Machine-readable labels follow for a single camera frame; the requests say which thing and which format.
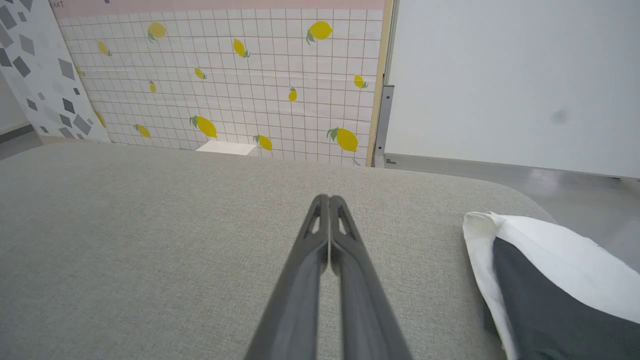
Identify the white panel with grey shapes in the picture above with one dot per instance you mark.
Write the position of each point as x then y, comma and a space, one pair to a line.
45, 75

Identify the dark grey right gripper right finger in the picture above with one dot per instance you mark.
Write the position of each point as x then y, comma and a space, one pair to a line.
365, 310

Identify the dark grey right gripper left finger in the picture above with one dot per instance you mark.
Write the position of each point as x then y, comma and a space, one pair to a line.
300, 300

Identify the black and white raglan shirt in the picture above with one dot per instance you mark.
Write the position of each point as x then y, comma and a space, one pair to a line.
550, 310

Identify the grey metal panel support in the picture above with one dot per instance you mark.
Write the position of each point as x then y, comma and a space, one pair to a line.
385, 125

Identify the lemon print grid panel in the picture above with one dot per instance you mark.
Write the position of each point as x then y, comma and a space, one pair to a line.
225, 75

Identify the white box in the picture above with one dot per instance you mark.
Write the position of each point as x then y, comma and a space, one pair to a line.
225, 148

